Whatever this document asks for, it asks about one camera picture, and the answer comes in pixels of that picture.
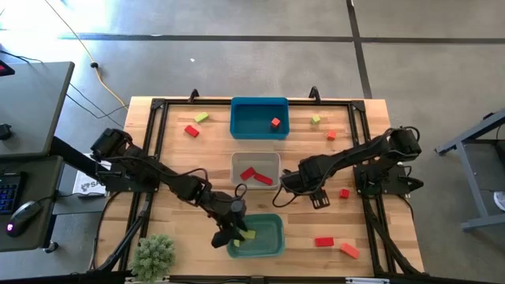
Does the long orange block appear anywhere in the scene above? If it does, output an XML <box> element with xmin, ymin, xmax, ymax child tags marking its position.
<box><xmin>339</xmin><ymin>242</ymin><xmax>361</xmax><ymax>260</ymax></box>

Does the white printed sheet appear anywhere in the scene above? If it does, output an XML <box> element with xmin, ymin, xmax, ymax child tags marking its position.
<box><xmin>73</xmin><ymin>155</ymin><xmax>114</xmax><ymax>197</ymax></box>

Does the black floor cable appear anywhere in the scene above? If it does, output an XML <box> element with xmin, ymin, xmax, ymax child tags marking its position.
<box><xmin>0</xmin><ymin>49</ymin><xmax>43</xmax><ymax>64</ymax></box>
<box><xmin>65</xmin><ymin>80</ymin><xmax>129</xmax><ymax>129</ymax></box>

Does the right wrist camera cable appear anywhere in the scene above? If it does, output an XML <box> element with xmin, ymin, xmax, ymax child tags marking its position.
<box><xmin>271</xmin><ymin>185</ymin><xmax>303</xmax><ymax>208</ymax></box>

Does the teal plastic bin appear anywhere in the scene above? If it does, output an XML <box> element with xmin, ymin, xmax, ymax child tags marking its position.
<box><xmin>226</xmin><ymin>213</ymin><xmax>286</xmax><ymax>260</ymax></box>

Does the yellow extension cable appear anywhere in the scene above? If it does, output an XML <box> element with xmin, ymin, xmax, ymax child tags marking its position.
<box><xmin>43</xmin><ymin>0</ymin><xmax>129</xmax><ymax>110</ymax></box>

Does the black backlit keyboard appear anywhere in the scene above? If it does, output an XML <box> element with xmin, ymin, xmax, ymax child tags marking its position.
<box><xmin>0</xmin><ymin>171</ymin><xmax>28</xmax><ymax>216</ymax></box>

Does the silver metal bar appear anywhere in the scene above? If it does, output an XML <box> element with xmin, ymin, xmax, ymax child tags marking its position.
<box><xmin>345</xmin><ymin>277</ymin><xmax>390</xmax><ymax>284</ymax></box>

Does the blue plastic bin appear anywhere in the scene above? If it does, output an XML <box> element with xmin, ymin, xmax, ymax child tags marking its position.
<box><xmin>230</xmin><ymin>96</ymin><xmax>290</xmax><ymax>140</ymax></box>

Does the black desk support bar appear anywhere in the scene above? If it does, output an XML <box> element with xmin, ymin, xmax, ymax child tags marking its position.
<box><xmin>50</xmin><ymin>136</ymin><xmax>99</xmax><ymax>178</ymax></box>

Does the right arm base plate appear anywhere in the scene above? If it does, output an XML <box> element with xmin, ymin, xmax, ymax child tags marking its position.
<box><xmin>353</xmin><ymin>163</ymin><xmax>413</xmax><ymax>197</ymax></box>

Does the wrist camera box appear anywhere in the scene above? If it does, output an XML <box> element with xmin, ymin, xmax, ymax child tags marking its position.
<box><xmin>294</xmin><ymin>170</ymin><xmax>315</xmax><ymax>190</ymax></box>
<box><xmin>230</xmin><ymin>198</ymin><xmax>248</xmax><ymax>216</ymax></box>

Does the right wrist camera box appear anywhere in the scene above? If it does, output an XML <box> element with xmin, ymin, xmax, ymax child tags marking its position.
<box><xmin>294</xmin><ymin>170</ymin><xmax>315</xmax><ymax>190</ymax></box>

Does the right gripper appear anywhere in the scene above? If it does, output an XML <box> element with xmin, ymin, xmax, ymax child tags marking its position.
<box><xmin>280</xmin><ymin>155</ymin><xmax>336</xmax><ymax>209</ymax></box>

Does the grey metal cart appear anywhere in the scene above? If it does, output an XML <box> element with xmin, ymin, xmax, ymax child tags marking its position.
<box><xmin>435</xmin><ymin>109</ymin><xmax>505</xmax><ymax>233</ymax></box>

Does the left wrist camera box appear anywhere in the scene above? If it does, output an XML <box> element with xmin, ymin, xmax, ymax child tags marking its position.
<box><xmin>230</xmin><ymin>198</ymin><xmax>248</xmax><ymax>216</ymax></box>

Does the black device with red light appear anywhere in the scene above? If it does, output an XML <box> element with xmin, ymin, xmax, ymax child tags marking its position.
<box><xmin>0</xmin><ymin>59</ymin><xmax>16</xmax><ymax>78</ymax></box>

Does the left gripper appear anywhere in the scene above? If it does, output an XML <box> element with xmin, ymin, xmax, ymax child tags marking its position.
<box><xmin>205</xmin><ymin>192</ymin><xmax>249</xmax><ymax>249</ymax></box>

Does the dark desk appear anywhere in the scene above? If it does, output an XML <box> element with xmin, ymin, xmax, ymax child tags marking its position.
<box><xmin>0</xmin><ymin>155</ymin><xmax>65</xmax><ymax>252</ymax></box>

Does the small green artificial plant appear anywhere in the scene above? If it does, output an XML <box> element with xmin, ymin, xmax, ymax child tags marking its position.
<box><xmin>129</xmin><ymin>233</ymin><xmax>177</xmax><ymax>283</ymax></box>

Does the white plastic bin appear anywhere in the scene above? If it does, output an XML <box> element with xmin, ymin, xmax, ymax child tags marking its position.
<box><xmin>230</xmin><ymin>151</ymin><xmax>282</xmax><ymax>191</ymax></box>

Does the black computer mouse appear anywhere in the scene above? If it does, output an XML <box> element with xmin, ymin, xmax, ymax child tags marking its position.
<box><xmin>5</xmin><ymin>200</ymin><xmax>43</xmax><ymax>238</ymax></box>

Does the grey desk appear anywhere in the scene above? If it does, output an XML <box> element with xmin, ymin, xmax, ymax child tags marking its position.
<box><xmin>0</xmin><ymin>61</ymin><xmax>76</xmax><ymax>159</ymax></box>

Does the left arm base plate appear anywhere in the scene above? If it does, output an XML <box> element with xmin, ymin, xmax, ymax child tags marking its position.
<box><xmin>103</xmin><ymin>167</ymin><xmax>159</xmax><ymax>194</ymax></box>

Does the black floor tape strip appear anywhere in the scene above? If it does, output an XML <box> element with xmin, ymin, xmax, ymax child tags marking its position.
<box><xmin>346</xmin><ymin>0</ymin><xmax>374</xmax><ymax>99</ymax></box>
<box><xmin>58</xmin><ymin>33</ymin><xmax>505</xmax><ymax>43</ymax></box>

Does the black arm base cable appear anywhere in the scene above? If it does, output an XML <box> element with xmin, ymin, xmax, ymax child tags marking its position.
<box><xmin>402</xmin><ymin>175</ymin><xmax>425</xmax><ymax>192</ymax></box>

